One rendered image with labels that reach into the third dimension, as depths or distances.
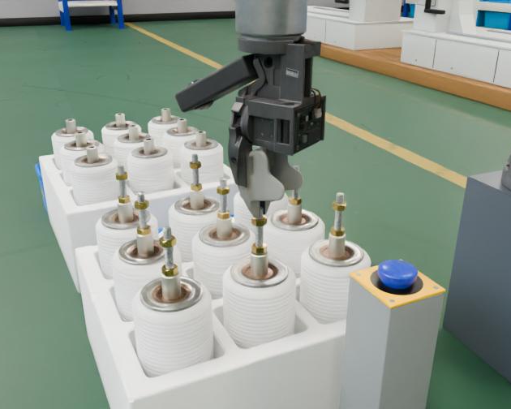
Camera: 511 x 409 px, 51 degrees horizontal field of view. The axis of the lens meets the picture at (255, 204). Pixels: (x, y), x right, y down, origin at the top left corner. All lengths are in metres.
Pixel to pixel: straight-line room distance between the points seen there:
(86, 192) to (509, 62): 2.24
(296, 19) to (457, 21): 2.86
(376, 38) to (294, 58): 3.49
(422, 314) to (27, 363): 0.68
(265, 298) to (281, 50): 0.29
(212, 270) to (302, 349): 0.18
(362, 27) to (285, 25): 3.41
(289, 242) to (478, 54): 2.35
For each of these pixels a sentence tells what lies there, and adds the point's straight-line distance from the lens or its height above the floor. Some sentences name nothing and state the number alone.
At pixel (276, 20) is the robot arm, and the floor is 0.57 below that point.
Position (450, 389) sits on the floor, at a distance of 0.96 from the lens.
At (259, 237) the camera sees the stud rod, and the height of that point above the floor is 0.30.
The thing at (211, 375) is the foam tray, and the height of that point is 0.18.
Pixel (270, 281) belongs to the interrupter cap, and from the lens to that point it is 0.69.
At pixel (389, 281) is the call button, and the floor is 0.32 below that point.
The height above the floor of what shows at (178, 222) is 0.24.
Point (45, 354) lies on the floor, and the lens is 1.04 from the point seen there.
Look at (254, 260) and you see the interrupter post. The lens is 0.69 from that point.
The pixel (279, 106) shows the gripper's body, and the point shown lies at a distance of 0.57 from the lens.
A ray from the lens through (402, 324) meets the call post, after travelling 0.57.
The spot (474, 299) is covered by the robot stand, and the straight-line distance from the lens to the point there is 1.00.
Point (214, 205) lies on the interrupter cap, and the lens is 0.89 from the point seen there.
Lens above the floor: 0.61
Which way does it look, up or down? 24 degrees down
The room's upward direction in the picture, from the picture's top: straight up
